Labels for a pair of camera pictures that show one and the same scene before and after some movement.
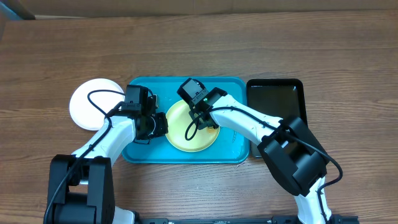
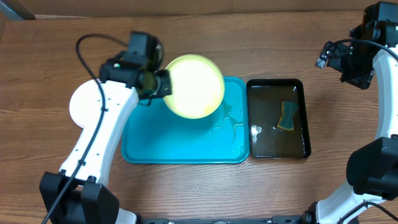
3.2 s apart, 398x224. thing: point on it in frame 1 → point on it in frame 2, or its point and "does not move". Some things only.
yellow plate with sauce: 178,115 → 198,86
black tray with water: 282,98 does not move
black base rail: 274,219 does not move
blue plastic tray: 227,148 does not move
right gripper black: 201,117 → 331,53
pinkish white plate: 84,112 does not move
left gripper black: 163,128 → 167,76
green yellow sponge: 211,130 → 286,119
